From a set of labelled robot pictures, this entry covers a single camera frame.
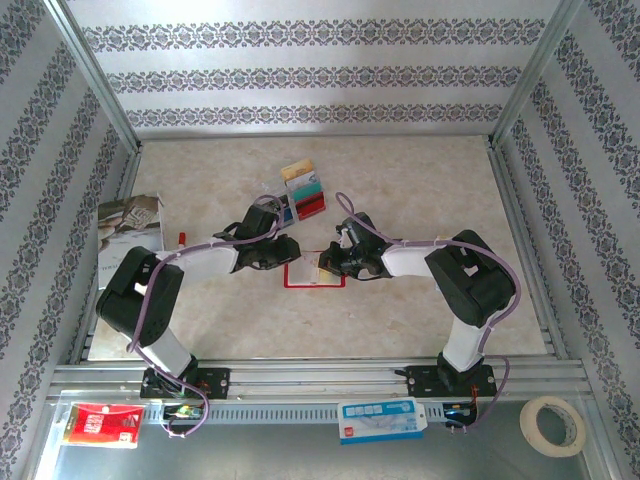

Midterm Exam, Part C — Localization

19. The blue white packet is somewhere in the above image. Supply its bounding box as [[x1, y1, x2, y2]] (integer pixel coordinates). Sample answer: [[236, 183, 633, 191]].
[[338, 397, 426, 446]]

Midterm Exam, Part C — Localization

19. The masking tape roll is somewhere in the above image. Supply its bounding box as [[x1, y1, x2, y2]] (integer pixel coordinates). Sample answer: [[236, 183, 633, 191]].
[[518, 396, 587, 458]]

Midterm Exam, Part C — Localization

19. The red card holder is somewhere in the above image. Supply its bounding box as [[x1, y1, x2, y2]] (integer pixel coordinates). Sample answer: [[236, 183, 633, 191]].
[[283, 248, 347, 290]]

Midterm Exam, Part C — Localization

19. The white translucent card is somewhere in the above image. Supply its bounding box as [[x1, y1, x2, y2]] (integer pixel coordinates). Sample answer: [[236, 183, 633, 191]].
[[288, 253, 321, 286]]

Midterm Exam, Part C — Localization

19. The small controller board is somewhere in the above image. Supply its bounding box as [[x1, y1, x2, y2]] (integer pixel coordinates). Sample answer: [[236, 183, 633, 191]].
[[443, 402, 477, 427], [160, 403, 205, 420]]

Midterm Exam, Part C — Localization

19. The white VIP card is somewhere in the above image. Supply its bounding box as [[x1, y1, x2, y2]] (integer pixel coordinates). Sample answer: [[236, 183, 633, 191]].
[[285, 169, 317, 191]]

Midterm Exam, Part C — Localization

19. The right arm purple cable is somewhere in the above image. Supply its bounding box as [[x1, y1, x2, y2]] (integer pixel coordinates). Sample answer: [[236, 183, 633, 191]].
[[334, 191, 521, 434]]

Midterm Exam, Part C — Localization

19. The aluminium frame post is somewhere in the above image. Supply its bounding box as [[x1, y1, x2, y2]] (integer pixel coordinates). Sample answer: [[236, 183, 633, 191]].
[[492, 0, 584, 146], [44, 0, 142, 151]]

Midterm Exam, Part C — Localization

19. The gold VIP card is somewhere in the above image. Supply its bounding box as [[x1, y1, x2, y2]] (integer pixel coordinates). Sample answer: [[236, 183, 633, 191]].
[[280, 158, 314, 182]]

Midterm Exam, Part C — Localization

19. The paperback book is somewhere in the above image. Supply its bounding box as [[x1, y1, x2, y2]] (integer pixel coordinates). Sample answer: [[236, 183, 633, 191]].
[[97, 193, 166, 290]]

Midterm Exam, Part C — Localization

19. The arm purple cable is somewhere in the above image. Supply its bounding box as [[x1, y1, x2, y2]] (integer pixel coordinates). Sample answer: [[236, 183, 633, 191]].
[[334, 191, 521, 434], [127, 193, 289, 439]]

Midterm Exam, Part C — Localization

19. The wide aluminium mounting rail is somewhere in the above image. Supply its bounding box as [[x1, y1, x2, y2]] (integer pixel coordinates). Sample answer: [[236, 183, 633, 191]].
[[52, 357, 591, 401]]

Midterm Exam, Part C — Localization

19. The clear acrylic card stand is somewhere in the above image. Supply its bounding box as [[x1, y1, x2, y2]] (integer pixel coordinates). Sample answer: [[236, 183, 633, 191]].
[[257, 158, 329, 234]]

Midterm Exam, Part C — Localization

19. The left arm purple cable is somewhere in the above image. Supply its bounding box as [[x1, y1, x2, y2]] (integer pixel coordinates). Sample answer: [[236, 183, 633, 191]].
[[127, 193, 289, 439]]

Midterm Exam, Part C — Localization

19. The sheet metal shelf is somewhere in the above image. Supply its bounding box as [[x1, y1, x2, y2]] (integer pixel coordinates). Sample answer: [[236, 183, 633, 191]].
[[29, 394, 616, 480]]

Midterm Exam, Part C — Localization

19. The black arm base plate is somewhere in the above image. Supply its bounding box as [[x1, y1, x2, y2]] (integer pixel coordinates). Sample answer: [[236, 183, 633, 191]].
[[405, 364, 499, 399], [139, 367, 232, 401]]

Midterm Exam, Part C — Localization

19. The aluminium frame rail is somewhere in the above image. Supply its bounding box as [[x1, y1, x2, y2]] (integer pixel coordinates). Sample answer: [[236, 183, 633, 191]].
[[134, 127, 496, 144], [69, 142, 144, 364], [487, 139, 569, 359]]

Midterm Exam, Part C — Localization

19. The red card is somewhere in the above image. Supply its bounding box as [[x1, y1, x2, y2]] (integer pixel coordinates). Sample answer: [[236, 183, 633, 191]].
[[294, 192, 327, 221]]

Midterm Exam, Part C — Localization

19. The green card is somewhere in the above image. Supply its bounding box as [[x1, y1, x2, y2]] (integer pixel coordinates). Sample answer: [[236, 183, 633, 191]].
[[291, 180, 324, 202]]

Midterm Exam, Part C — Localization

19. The red gold packet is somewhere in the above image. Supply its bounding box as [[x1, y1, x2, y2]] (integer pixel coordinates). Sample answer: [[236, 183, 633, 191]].
[[62, 402, 146, 450]]

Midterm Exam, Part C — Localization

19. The grey slotted cable duct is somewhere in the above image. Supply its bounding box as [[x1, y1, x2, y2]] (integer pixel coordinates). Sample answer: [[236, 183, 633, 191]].
[[159, 403, 481, 426]]

